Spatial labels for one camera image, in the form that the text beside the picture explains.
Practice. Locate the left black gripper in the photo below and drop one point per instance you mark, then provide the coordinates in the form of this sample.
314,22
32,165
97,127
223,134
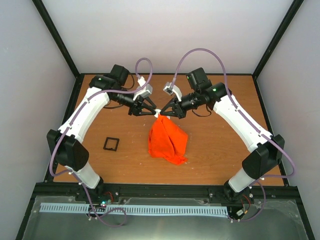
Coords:
138,104

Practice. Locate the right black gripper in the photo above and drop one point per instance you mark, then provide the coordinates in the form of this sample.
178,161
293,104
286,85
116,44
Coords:
178,111

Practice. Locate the orange garment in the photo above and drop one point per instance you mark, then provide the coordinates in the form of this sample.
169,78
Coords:
168,141

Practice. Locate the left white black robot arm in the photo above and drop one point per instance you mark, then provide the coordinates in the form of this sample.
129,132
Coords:
66,143

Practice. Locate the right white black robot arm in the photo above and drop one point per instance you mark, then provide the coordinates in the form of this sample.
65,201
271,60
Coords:
264,148

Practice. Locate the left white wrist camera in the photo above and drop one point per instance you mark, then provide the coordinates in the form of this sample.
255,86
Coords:
145,91

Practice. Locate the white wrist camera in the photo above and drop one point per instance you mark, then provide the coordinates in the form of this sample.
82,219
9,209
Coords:
171,89
145,91

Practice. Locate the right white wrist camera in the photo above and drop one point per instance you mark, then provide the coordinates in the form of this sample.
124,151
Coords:
171,89

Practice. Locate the black square frame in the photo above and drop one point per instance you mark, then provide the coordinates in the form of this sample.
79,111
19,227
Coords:
111,144

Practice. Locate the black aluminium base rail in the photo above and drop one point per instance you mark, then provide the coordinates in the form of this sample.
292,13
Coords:
213,193

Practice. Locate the light blue slotted cable duct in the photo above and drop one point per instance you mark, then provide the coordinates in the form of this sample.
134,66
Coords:
136,210

